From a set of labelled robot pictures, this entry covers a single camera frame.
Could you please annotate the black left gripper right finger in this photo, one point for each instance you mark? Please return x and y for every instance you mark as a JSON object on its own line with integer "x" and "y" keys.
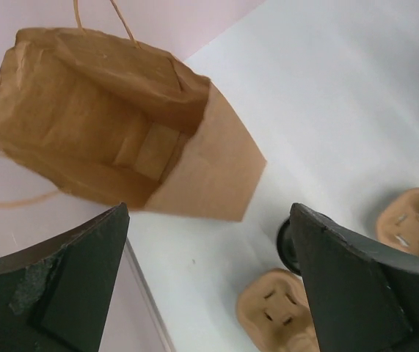
{"x": 363, "y": 295}

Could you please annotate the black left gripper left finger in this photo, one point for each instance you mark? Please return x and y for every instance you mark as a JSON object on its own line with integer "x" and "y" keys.
{"x": 55, "y": 295}

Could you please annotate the brown pulp cup carrier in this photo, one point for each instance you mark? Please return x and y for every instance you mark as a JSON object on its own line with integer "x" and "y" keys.
{"x": 274, "y": 312}

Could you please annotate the black coffee cup lid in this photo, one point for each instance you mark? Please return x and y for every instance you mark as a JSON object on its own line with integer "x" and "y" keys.
{"x": 286, "y": 250}

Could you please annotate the brown paper bag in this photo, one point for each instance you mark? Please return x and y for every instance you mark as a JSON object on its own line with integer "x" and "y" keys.
{"x": 112, "y": 120}

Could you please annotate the aluminium frame post left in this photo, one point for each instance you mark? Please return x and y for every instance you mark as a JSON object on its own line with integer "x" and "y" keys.
{"x": 151, "y": 307}

